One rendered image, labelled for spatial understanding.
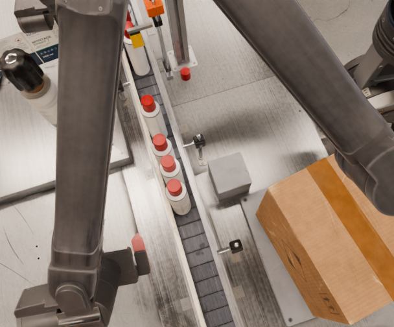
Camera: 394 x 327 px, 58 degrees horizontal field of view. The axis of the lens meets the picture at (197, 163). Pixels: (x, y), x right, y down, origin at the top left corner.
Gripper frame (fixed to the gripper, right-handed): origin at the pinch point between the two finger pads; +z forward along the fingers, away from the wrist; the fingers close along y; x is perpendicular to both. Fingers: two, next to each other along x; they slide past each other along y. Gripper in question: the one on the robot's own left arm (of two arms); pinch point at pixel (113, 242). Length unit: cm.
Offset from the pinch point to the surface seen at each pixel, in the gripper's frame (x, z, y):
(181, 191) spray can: -1.4, 15.7, -13.6
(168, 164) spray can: -7.6, 18.0, -11.7
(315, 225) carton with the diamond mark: 6.1, 2.9, -39.9
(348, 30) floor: -22, 172, -127
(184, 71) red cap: -24, 61, -20
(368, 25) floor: -23, 173, -140
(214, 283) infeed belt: 26.4, 16.8, -16.9
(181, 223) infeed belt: 13.1, 27.5, -11.1
